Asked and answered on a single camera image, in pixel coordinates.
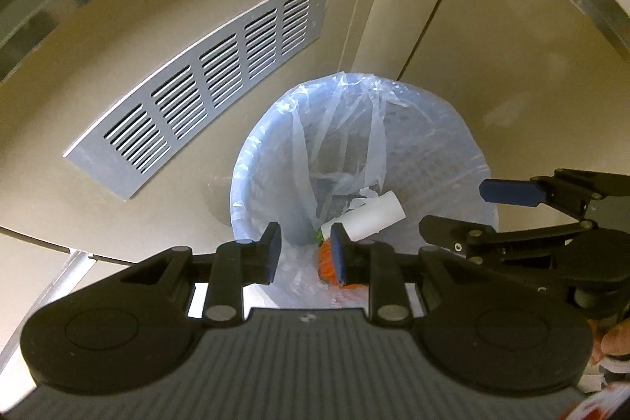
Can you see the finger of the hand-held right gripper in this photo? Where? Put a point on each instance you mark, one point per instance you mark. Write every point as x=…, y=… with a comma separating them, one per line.
x=507, y=192
x=445, y=233

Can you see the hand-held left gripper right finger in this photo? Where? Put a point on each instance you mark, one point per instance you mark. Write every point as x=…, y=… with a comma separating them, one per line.
x=338, y=258

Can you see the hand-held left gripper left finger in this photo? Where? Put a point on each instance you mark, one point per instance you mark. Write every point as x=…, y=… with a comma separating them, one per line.
x=273, y=252

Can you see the blue mesh trash bin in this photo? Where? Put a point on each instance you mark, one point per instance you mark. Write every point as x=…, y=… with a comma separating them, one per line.
x=433, y=164

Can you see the white bin with plastic liner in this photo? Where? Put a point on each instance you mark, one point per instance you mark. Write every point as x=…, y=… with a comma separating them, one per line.
x=344, y=139

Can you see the person's right hand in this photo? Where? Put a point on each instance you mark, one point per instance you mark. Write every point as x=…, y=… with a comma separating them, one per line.
x=613, y=342

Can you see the orange carrot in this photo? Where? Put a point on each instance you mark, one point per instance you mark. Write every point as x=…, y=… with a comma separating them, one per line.
x=326, y=265

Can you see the beige cabinet door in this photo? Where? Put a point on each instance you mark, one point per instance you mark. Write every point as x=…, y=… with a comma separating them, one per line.
x=517, y=56

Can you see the grey vent grille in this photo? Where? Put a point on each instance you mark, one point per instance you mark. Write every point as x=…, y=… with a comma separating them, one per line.
x=98, y=166

